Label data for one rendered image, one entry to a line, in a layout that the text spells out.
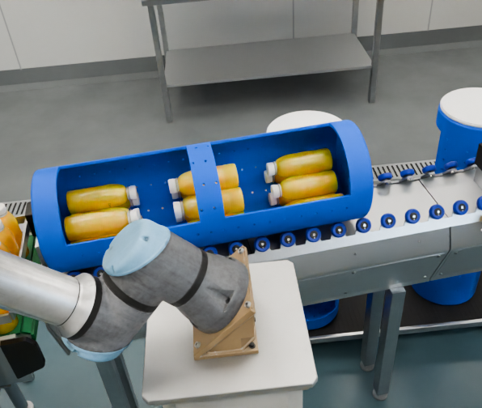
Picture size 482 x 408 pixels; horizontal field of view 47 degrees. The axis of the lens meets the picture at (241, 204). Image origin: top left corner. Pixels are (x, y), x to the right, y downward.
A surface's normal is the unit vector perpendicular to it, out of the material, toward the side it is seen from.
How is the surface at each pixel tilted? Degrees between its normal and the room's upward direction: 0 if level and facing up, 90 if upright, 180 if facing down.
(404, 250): 70
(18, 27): 90
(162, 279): 78
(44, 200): 31
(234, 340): 90
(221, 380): 0
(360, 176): 62
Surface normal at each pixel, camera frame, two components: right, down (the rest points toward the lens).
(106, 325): 0.59, 0.22
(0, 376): 0.19, 0.60
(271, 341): -0.07, -0.78
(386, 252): 0.16, 0.30
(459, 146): -0.66, 0.50
